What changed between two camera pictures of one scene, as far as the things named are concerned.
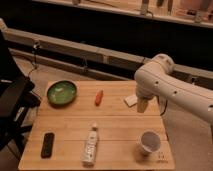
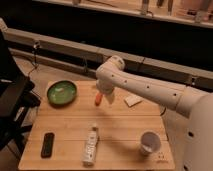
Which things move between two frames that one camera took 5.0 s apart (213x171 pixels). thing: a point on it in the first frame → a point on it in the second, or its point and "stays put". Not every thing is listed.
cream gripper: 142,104 → 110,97
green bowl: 61,93 stays put
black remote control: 48,145 stays put
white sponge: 131,100 stays put
